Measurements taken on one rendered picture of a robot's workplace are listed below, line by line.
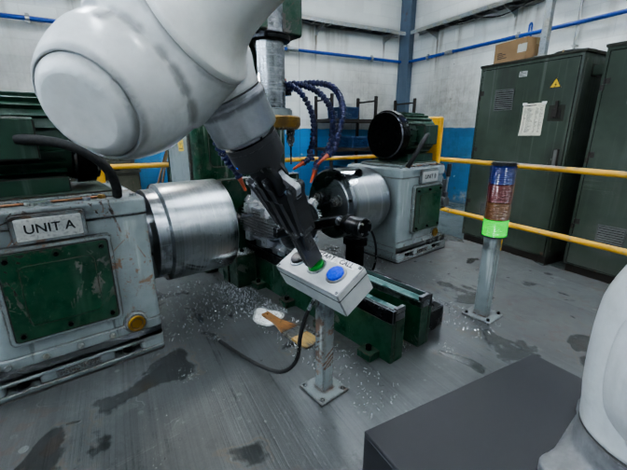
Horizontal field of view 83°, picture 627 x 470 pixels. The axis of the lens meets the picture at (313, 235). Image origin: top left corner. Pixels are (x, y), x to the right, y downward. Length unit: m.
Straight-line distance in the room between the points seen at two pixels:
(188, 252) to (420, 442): 0.63
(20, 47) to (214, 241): 5.48
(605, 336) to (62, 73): 0.52
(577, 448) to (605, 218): 3.41
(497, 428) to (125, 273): 0.73
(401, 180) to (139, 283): 0.92
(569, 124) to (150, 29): 3.86
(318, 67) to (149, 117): 6.82
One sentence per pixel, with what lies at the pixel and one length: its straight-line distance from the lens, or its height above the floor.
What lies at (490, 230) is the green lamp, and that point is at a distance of 1.00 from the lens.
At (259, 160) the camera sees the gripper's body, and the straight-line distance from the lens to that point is 0.48.
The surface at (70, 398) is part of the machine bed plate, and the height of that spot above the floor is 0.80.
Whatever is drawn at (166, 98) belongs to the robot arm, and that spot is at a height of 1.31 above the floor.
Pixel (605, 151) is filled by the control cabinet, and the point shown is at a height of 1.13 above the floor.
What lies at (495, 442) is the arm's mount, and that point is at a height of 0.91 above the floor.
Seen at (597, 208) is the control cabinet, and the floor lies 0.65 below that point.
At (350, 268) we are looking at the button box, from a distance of 0.58.
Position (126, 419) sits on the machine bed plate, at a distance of 0.78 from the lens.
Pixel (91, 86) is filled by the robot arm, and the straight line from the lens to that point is 0.27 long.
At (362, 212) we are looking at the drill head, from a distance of 1.21.
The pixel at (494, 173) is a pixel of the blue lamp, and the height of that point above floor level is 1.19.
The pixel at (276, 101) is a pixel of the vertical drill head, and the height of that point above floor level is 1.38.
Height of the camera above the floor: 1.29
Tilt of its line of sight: 16 degrees down
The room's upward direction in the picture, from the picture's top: straight up
